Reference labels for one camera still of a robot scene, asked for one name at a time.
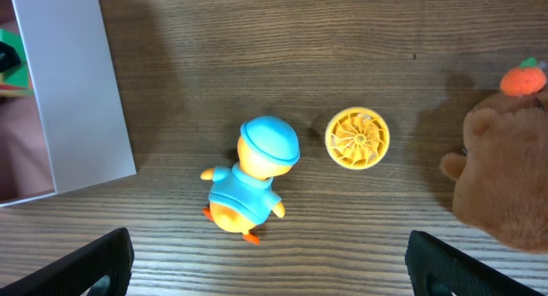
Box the multicoloured puzzle cube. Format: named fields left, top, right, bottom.
left=1, top=29, right=34, bottom=97

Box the white box pink interior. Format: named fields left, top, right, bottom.
left=1, top=0, right=136, bottom=206

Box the brown plush capybara toy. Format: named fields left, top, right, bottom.
left=440, top=57, right=547, bottom=254

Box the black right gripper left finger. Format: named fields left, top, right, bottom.
left=1, top=228, right=134, bottom=296

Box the orange duck toy blue hat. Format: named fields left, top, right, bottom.
left=200, top=115, right=301, bottom=245

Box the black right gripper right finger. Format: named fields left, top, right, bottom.
left=405, top=230, right=543, bottom=296

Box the yellow round fan toy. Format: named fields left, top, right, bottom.
left=325, top=107, right=390, bottom=170

